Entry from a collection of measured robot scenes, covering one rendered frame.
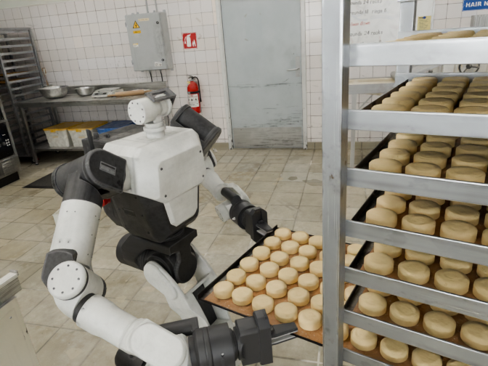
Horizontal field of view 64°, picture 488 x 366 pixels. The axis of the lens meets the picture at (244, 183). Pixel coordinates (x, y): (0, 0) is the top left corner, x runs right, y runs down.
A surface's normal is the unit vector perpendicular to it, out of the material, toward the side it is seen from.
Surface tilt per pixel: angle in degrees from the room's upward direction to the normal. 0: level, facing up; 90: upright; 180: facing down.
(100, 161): 69
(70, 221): 42
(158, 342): 33
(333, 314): 90
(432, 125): 90
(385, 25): 90
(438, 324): 0
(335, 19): 90
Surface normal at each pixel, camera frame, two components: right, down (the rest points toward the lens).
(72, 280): -0.04, -0.45
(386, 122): -0.54, 0.34
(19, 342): 0.94, 0.05
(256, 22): -0.24, 0.37
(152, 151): 0.54, -0.55
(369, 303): -0.07, -0.93
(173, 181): 0.84, 0.14
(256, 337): 0.21, 0.33
